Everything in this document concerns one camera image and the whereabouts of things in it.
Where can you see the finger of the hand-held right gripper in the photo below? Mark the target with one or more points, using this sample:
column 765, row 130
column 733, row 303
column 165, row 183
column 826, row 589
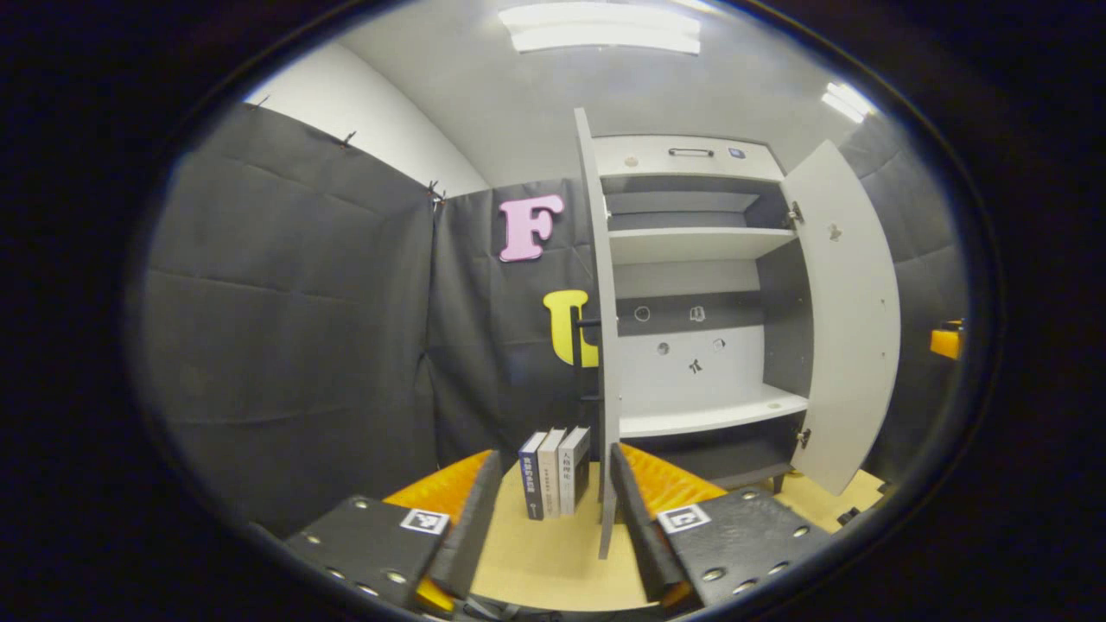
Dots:
column 944, row 343

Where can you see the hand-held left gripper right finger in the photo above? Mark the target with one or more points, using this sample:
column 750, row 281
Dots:
column 635, row 527

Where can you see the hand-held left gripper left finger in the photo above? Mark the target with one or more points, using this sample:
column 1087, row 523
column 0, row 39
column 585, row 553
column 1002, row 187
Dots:
column 475, row 536

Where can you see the cabinet door with square stickers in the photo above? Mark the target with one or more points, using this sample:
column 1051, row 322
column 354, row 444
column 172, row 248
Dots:
column 851, row 345

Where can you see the cabinet door with checkered sticker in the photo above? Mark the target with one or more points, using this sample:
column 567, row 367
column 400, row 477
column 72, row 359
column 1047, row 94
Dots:
column 607, row 345

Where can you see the grey double-door shoe cabinet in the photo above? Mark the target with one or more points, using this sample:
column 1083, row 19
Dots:
column 691, row 246

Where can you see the dark blue book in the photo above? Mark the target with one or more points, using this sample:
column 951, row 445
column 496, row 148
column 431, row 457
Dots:
column 531, row 484

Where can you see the small ceiling light panel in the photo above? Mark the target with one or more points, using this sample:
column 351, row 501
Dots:
column 848, row 102

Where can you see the black backdrop cloth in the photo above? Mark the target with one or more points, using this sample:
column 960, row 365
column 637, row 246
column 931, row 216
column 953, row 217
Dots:
column 302, row 328

